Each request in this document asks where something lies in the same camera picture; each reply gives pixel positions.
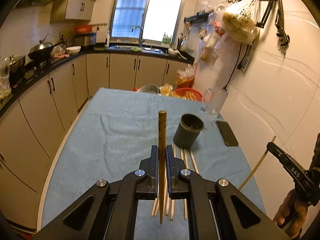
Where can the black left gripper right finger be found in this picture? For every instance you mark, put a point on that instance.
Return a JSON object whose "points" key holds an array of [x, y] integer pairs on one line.
{"points": [[177, 189]]}

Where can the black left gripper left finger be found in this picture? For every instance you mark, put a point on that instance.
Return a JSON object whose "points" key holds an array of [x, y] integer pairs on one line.
{"points": [[148, 188]]}

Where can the dark wooden chopstick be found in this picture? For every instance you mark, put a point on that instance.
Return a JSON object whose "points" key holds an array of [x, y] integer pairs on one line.
{"points": [[162, 142]]}

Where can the dark green utensil holder cup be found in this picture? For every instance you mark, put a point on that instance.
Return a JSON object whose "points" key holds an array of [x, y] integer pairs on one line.
{"points": [[188, 130]]}

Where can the blue table cloth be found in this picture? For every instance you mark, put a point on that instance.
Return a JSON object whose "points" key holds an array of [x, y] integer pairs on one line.
{"points": [[116, 131]]}

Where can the black smartphone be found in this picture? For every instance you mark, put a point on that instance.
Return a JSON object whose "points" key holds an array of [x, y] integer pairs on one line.
{"points": [[227, 134]]}

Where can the metal pot behind table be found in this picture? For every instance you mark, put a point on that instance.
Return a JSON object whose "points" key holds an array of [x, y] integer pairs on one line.
{"points": [[149, 88]]}

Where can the red plastic basin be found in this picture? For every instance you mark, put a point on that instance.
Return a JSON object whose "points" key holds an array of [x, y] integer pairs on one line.
{"points": [[189, 94]]}

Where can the clear glass pitcher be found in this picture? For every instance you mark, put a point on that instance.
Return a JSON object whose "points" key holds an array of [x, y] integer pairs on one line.
{"points": [[213, 100]]}

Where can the chrome sink faucet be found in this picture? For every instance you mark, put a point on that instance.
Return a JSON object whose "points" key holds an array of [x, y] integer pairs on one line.
{"points": [[140, 38]]}

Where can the green detergent bottle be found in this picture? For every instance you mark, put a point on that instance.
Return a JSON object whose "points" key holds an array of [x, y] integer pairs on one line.
{"points": [[166, 40]]}

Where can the white bowl on counter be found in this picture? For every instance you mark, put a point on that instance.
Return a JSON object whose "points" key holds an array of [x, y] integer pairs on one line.
{"points": [[73, 50]]}

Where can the orange basin on shelf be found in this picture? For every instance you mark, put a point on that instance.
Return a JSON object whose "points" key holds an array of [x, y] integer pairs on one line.
{"points": [[84, 29]]}

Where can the black wok with lid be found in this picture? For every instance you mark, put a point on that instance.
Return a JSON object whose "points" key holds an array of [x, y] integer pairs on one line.
{"points": [[42, 51]]}

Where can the window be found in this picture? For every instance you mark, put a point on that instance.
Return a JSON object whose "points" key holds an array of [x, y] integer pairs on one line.
{"points": [[155, 16]]}

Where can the steel pot with lid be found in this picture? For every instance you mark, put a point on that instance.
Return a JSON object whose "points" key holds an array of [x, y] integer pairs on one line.
{"points": [[14, 66]]}

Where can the plastic bag on hook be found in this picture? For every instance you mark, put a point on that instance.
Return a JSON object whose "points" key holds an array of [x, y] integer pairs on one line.
{"points": [[239, 21]]}

